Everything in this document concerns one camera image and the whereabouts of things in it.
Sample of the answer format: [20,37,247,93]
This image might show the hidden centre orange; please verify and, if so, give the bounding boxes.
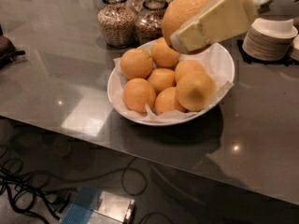
[148,68,176,94]

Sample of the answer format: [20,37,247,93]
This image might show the black plate tray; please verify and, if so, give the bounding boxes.
[236,39,299,66]

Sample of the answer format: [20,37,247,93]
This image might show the white ceramic bowl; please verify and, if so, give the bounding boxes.
[107,39,235,127]

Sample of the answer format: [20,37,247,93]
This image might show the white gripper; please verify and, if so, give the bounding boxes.
[203,0,272,45]

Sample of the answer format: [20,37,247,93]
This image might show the blue and metal floor box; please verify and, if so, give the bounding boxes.
[60,186,135,224]

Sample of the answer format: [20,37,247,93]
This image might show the middle glass cereal jar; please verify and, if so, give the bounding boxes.
[135,0,168,45]

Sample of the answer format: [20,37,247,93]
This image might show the brown leather bag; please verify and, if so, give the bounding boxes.
[0,25,25,68]

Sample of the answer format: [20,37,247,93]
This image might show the black floor cables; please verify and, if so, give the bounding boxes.
[0,143,174,224]

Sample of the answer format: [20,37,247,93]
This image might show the white paper bowl liner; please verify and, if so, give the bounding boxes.
[112,42,235,123]

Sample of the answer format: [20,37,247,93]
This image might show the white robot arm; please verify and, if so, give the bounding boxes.
[170,0,299,54]

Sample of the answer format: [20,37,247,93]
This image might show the stack of beige plates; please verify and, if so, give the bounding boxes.
[242,18,298,62]

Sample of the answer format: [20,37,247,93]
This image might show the left glass cereal jar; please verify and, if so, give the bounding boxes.
[97,0,135,48]

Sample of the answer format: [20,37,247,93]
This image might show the large right orange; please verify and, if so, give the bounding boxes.
[176,72,217,112]

